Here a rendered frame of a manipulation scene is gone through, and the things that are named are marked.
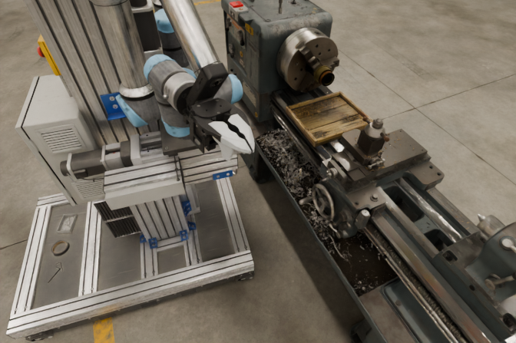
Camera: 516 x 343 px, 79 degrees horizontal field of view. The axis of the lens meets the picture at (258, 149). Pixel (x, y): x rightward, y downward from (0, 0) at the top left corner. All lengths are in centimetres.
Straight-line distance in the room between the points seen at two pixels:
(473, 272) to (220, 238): 129
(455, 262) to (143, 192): 109
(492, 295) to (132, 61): 128
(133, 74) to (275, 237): 157
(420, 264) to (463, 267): 13
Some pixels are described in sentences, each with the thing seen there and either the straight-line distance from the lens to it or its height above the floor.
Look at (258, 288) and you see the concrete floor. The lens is 208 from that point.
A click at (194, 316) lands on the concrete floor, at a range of 206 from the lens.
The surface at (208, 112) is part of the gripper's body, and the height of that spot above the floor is 159.
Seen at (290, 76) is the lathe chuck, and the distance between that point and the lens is 168.
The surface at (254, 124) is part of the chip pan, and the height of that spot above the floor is 54.
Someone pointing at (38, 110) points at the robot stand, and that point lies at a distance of 141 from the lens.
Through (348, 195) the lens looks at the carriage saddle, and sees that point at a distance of 134.
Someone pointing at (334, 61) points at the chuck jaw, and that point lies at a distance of 175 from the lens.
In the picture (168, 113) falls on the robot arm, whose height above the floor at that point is 149.
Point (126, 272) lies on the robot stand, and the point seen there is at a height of 21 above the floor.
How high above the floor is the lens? 195
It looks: 45 degrees down
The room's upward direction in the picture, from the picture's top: straight up
